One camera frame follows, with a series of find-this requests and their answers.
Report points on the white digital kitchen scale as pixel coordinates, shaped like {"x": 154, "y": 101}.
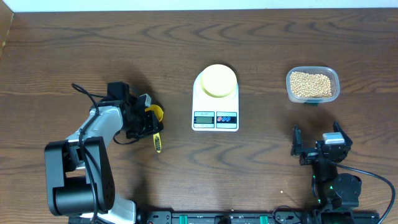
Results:
{"x": 214, "y": 114}

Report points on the clear plastic container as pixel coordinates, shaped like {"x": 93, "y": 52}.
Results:
{"x": 330, "y": 73}

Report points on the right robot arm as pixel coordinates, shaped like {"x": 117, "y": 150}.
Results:
{"x": 335, "y": 191}

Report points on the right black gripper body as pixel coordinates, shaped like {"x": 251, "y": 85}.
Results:
{"x": 308, "y": 157}

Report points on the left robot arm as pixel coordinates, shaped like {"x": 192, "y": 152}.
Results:
{"x": 80, "y": 184}

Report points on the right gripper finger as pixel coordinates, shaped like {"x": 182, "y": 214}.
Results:
{"x": 337, "y": 128}
{"x": 297, "y": 145}

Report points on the yellow bowl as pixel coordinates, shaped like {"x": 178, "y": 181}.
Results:
{"x": 218, "y": 81}

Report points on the pile of soybeans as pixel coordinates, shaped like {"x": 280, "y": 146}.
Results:
{"x": 308, "y": 85}

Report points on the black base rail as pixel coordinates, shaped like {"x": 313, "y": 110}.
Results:
{"x": 282, "y": 217}

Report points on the yellow measuring scoop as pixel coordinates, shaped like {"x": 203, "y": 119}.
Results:
{"x": 156, "y": 137}

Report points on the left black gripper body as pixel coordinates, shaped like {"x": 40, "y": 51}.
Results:
{"x": 137, "y": 124}

